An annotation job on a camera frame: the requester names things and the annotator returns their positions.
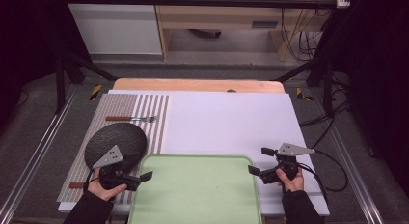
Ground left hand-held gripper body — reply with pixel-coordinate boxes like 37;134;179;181
92;145;142;192

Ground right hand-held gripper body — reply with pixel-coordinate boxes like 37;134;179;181
259;142;316;185

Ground black textured plate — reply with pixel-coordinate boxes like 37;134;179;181
84;122;149;175

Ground fork with wooden handle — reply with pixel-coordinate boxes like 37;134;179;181
105;115;157;124

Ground green tray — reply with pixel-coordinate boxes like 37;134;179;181
127;154;263;224

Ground person's right hand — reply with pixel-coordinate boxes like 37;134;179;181
275;167;305;193

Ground person's left hand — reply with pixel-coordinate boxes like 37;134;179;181
87;177;128;203

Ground striped placemat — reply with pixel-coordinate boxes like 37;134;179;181
56;93;170;204

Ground black metal stand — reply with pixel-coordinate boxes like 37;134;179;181
54;51;119;114
271;56;336;116

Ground dark curtain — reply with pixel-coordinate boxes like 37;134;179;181
0;0;91;128
321;0;409;186

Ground white cabinet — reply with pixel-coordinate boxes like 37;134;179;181
63;0;163;56

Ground light wooden desk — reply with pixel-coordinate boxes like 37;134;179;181
152;0;339;63

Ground black metal crossbar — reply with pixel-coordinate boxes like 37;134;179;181
47;0;339;10

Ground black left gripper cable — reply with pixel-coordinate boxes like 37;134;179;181
84;168;101;189

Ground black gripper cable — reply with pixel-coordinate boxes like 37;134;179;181
84;168;101;189
297;149;349;199

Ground black floor cables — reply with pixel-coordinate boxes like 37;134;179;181
298;72;351;151

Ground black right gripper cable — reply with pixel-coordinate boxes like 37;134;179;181
297;149;349;199

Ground aluminium floor rail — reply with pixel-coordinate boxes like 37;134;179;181
0;85;80;224
310;88;385;224

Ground bundle of hanging cables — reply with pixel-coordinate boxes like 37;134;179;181
279;5;332;63

